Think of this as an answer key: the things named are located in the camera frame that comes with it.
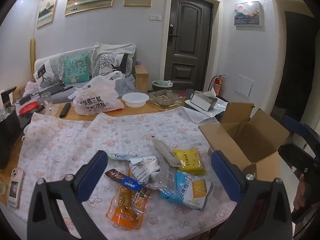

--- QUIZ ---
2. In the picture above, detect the blue cracker packet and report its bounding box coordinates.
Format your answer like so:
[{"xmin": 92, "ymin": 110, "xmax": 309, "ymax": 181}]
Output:
[{"xmin": 160, "ymin": 170, "xmax": 215, "ymax": 210}]

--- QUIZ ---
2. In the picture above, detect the dark grey door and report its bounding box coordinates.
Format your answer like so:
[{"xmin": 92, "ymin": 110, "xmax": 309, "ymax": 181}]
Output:
[{"xmin": 164, "ymin": 0, "xmax": 215, "ymax": 92}]

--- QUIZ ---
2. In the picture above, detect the green white candy packet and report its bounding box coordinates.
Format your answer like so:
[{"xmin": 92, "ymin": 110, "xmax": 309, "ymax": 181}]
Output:
[{"xmin": 107, "ymin": 152, "xmax": 153, "ymax": 161}]

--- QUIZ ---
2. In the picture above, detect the black power adapter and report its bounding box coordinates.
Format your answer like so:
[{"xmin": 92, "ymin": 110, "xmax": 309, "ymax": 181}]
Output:
[{"xmin": 19, "ymin": 94, "xmax": 39, "ymax": 105}]

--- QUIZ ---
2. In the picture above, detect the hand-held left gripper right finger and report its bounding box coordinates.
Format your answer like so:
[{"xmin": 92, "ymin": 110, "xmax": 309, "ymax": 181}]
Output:
[{"xmin": 209, "ymin": 150, "xmax": 293, "ymax": 240}]

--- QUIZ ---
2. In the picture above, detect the brown blue snack bar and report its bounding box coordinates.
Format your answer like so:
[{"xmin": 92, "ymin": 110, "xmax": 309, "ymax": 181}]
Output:
[{"xmin": 104, "ymin": 169, "xmax": 142, "ymax": 190}]

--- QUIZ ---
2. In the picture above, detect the white smartphone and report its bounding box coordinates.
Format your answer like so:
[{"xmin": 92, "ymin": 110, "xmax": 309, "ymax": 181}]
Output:
[{"xmin": 6, "ymin": 168, "xmax": 25, "ymax": 209}]

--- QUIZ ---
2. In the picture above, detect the wooden side table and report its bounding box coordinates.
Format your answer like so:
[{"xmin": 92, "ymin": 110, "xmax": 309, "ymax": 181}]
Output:
[{"xmin": 134, "ymin": 64, "xmax": 150, "ymax": 94}]

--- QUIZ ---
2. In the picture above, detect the white plastic bowl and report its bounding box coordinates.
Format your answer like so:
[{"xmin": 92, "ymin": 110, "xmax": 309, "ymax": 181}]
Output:
[{"xmin": 122, "ymin": 92, "xmax": 150, "ymax": 108}]

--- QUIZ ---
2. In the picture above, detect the metal tissue box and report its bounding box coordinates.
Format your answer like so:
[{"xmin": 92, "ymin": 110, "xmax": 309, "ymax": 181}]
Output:
[{"xmin": 186, "ymin": 90, "xmax": 218, "ymax": 112}]

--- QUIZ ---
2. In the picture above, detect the glass ashtray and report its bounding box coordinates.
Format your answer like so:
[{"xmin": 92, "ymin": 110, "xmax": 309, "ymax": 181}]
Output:
[{"xmin": 147, "ymin": 90, "xmax": 187, "ymax": 109}]

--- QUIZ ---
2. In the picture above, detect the wine glass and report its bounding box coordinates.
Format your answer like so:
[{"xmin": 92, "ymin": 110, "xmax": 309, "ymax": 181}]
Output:
[{"xmin": 39, "ymin": 92, "xmax": 59, "ymax": 115}]

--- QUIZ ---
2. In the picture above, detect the white wall panel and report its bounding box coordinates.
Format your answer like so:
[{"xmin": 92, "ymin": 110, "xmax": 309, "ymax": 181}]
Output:
[{"xmin": 235, "ymin": 74, "xmax": 254, "ymax": 98}]

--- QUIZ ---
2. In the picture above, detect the grey cloth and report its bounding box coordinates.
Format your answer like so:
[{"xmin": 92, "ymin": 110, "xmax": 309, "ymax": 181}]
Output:
[{"xmin": 114, "ymin": 74, "xmax": 140, "ymax": 99}]

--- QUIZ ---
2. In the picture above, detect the frameless sunset mountain painting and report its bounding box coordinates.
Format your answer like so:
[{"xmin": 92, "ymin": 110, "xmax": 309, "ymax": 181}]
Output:
[{"xmin": 234, "ymin": 1, "xmax": 262, "ymax": 27}]

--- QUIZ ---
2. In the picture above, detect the silver clear snack packet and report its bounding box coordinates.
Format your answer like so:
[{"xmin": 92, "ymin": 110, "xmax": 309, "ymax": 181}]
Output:
[{"xmin": 150, "ymin": 162, "xmax": 178, "ymax": 193}]

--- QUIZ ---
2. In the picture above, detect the pink printed tablecloth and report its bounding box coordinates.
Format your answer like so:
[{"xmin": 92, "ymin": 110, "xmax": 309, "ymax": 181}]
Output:
[{"xmin": 12, "ymin": 106, "xmax": 238, "ymax": 240}]

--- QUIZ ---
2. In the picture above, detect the white tree print cushion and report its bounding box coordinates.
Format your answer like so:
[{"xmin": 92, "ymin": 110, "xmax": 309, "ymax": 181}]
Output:
[{"xmin": 34, "ymin": 61, "xmax": 60, "ymax": 88}]

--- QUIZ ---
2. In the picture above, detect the grey sofa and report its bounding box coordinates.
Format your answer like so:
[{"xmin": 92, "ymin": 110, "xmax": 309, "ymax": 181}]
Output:
[{"xmin": 32, "ymin": 44, "xmax": 140, "ymax": 103}]

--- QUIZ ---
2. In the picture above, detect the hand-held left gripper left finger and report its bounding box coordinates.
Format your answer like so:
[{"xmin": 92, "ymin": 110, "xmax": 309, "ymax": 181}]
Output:
[{"xmin": 27, "ymin": 150, "xmax": 110, "ymax": 240}]

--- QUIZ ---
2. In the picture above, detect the black remote control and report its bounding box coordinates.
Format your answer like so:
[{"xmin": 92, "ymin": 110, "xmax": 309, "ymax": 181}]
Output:
[{"xmin": 59, "ymin": 103, "xmax": 72, "ymax": 118}]

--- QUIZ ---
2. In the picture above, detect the white plastic shopping bag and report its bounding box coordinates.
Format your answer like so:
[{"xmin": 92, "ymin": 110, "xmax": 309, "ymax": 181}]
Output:
[{"xmin": 67, "ymin": 71, "xmax": 125, "ymax": 116}]

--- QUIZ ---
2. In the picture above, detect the white snack packet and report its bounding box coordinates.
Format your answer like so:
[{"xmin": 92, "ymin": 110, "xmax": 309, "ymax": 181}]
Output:
[{"xmin": 129, "ymin": 156, "xmax": 160, "ymax": 188}]

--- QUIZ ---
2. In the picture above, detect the black keyboard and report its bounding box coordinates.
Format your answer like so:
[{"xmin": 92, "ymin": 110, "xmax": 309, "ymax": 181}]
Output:
[{"xmin": 37, "ymin": 84, "xmax": 73, "ymax": 97}]

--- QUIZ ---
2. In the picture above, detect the black water pump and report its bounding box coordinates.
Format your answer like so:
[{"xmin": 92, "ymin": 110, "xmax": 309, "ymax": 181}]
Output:
[{"xmin": 0, "ymin": 86, "xmax": 17, "ymax": 108}]

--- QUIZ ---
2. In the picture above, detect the black door lock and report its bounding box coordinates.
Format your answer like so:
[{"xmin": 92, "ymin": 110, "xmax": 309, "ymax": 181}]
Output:
[{"xmin": 167, "ymin": 24, "xmax": 179, "ymax": 46}]

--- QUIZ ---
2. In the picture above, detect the black white branch cushion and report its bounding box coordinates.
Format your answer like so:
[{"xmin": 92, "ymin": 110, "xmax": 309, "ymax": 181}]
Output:
[{"xmin": 99, "ymin": 52, "xmax": 129, "ymax": 77}]

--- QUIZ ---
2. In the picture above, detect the red fire extinguisher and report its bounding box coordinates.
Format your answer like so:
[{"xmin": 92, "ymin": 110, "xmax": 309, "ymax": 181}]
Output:
[{"xmin": 209, "ymin": 74, "xmax": 225, "ymax": 97}]

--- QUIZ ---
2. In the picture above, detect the cardboard box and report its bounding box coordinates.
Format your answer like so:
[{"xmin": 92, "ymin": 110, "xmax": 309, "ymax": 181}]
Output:
[{"xmin": 198, "ymin": 102, "xmax": 290, "ymax": 193}]

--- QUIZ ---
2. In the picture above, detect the yellow long pole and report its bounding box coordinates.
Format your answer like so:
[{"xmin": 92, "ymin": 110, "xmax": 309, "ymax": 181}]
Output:
[{"xmin": 29, "ymin": 37, "xmax": 37, "ymax": 72}]

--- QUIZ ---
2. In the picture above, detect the yellow snack packet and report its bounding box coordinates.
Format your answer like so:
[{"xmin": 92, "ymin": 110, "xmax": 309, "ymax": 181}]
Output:
[{"xmin": 172, "ymin": 148, "xmax": 207, "ymax": 176}]

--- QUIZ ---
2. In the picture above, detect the red bowl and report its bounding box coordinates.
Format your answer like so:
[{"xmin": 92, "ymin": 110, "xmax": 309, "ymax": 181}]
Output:
[{"xmin": 19, "ymin": 102, "xmax": 42, "ymax": 118}]

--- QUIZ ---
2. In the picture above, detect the green trash bin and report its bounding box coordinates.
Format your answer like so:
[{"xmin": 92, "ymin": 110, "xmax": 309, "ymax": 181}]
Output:
[{"xmin": 152, "ymin": 80, "xmax": 173, "ymax": 93}]

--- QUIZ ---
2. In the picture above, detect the mountain painting gold frame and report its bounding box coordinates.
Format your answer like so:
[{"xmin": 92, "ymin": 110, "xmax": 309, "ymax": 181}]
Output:
[{"xmin": 37, "ymin": 0, "xmax": 59, "ymax": 28}]

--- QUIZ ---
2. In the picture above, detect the teal branch print cushion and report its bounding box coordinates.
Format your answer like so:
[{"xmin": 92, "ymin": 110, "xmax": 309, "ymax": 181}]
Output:
[{"xmin": 63, "ymin": 54, "xmax": 90, "ymax": 84}]

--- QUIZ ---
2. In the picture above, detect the orange sausage packet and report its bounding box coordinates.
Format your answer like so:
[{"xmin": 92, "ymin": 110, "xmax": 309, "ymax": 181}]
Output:
[{"xmin": 106, "ymin": 177, "xmax": 152, "ymax": 230}]

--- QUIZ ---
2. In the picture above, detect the clear long nut bar packet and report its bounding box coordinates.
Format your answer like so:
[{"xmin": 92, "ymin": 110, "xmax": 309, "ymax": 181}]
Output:
[{"xmin": 152, "ymin": 138, "xmax": 184, "ymax": 167}]

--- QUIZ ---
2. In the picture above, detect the white plastic sheet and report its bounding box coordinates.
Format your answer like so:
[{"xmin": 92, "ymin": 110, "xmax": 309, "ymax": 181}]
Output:
[{"xmin": 184, "ymin": 97, "xmax": 229, "ymax": 124}]

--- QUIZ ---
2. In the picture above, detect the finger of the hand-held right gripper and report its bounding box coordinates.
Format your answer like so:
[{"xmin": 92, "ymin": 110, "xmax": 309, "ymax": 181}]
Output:
[{"xmin": 282, "ymin": 115, "xmax": 320, "ymax": 164}]

